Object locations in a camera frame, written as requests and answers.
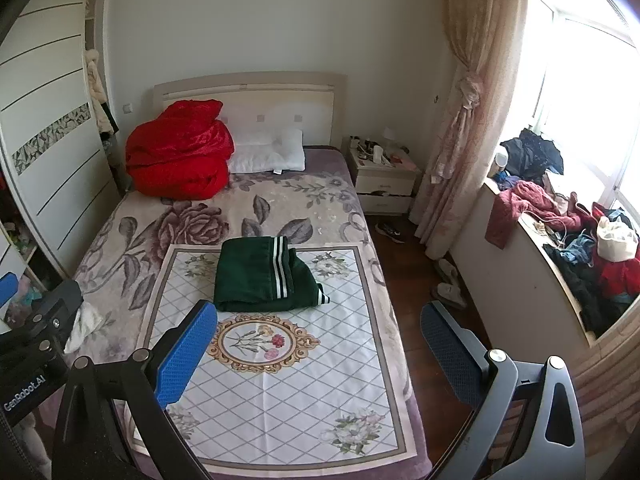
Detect cream plush coat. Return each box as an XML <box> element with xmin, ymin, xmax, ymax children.
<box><xmin>82</xmin><ymin>49</ymin><xmax>118</xmax><ymax>136</ymax></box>

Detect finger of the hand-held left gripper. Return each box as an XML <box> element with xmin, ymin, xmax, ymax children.
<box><xmin>0</xmin><ymin>271</ymin><xmax>19</xmax><ymax>308</ymax></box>
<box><xmin>10</xmin><ymin>279</ymin><xmax>84</xmax><ymax>356</ymax></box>

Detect white bedside table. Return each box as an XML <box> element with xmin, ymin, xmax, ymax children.
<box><xmin>347</xmin><ymin>136</ymin><xmax>423</xmax><ymax>217</ymax></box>

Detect red garment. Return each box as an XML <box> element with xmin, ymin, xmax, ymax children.
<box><xmin>600</xmin><ymin>255</ymin><xmax>640</xmax><ymax>297</ymax></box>

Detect clutter of small toiletries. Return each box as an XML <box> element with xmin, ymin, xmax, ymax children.
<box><xmin>349</xmin><ymin>135</ymin><xmax>413</xmax><ymax>166</ymax></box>

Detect red quilt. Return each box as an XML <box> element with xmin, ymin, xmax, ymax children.
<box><xmin>125</xmin><ymin>100</ymin><xmax>236</xmax><ymax>201</ymax></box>

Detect window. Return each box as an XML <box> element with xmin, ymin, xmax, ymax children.
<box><xmin>510</xmin><ymin>0</ymin><xmax>640</xmax><ymax>211</ymax></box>

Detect cream hat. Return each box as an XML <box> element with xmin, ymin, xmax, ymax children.
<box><xmin>596</xmin><ymin>215</ymin><xmax>638</xmax><ymax>262</ymax></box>

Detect beige bed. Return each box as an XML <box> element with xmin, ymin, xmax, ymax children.
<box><xmin>30</xmin><ymin>71</ymin><xmax>436</xmax><ymax>480</ymax></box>

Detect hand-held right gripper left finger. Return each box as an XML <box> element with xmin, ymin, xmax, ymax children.
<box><xmin>50</xmin><ymin>300</ymin><xmax>218</xmax><ymax>480</ymax></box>

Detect black trousers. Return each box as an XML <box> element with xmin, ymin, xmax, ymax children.
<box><xmin>545</xmin><ymin>245</ymin><xmax>631</xmax><ymax>336</ymax></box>

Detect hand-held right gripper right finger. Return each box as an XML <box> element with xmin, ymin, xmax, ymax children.
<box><xmin>420</xmin><ymin>301</ymin><xmax>586</xmax><ymax>480</ymax></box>

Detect pink patterned curtain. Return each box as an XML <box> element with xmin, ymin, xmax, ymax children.
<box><xmin>410</xmin><ymin>0</ymin><xmax>531</xmax><ymax>261</ymax></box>

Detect maroon sweater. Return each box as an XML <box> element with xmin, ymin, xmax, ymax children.
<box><xmin>485</xmin><ymin>180</ymin><xmax>596</xmax><ymax>250</ymax></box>

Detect white cloth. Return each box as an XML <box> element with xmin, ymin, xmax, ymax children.
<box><xmin>64</xmin><ymin>302</ymin><xmax>104</xmax><ymax>354</ymax></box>

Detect black clothes pile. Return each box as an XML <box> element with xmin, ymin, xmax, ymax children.
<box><xmin>502</xmin><ymin>128</ymin><xmax>565</xmax><ymax>181</ymax></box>

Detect white sliding-door wardrobe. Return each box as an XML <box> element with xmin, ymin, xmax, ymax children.
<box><xmin>0</xmin><ymin>0</ymin><xmax>123</xmax><ymax>311</ymax></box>

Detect white floral quilted mat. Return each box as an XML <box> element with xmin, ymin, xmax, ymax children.
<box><xmin>131</xmin><ymin>244</ymin><xmax>418</xmax><ymax>461</ymax></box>

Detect white pillow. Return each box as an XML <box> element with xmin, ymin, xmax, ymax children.
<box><xmin>227</xmin><ymin>128</ymin><xmax>307</xmax><ymax>175</ymax></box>

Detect dark sneaker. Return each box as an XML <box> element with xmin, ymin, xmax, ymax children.
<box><xmin>375</xmin><ymin>221</ymin><xmax>406</xmax><ymax>244</ymax></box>

